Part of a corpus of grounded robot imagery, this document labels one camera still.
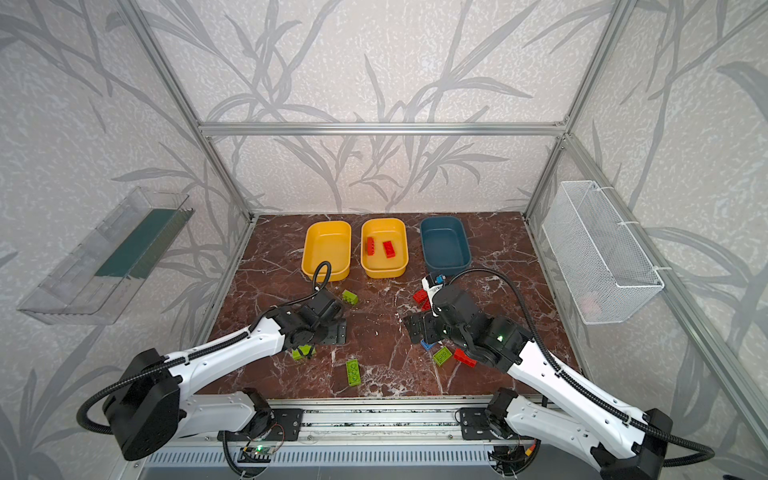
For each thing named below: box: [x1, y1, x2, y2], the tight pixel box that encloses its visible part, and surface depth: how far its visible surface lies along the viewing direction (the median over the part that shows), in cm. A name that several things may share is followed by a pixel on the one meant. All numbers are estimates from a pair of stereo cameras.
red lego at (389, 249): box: [383, 241, 396, 259], surface depth 110 cm
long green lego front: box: [346, 359, 361, 387], surface depth 82 cm
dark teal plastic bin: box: [420, 216, 472, 277], surface depth 113 cm
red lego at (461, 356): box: [453, 348, 478, 368], surface depth 85 cm
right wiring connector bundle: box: [488, 438, 541, 476], surface depth 71 cm
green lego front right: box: [433, 346, 453, 367], surface depth 86 cm
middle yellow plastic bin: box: [360, 218, 409, 279], surface depth 110 cm
